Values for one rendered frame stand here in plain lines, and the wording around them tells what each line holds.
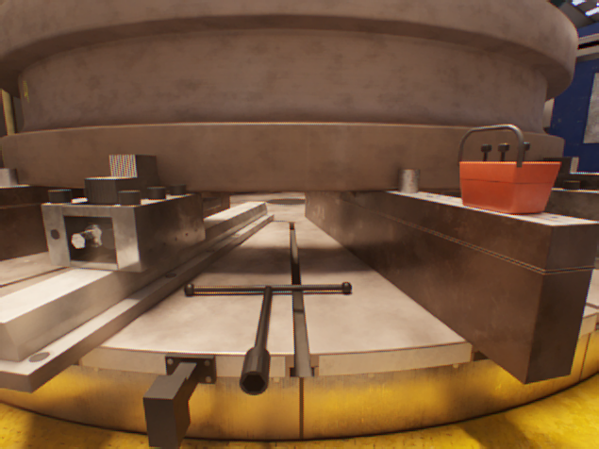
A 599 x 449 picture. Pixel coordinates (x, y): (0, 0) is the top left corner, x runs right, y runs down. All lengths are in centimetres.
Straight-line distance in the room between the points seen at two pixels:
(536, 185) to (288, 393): 84
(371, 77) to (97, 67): 128
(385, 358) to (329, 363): 16
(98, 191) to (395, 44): 133
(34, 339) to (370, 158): 120
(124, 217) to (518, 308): 110
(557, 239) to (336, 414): 73
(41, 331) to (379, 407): 93
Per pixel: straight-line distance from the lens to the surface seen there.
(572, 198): 197
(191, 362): 92
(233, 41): 151
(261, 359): 79
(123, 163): 130
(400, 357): 96
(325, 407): 103
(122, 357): 104
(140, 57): 170
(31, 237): 220
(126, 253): 112
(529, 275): 85
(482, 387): 123
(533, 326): 87
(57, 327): 104
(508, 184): 88
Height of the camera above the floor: 81
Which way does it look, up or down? 12 degrees down
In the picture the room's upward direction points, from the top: straight up
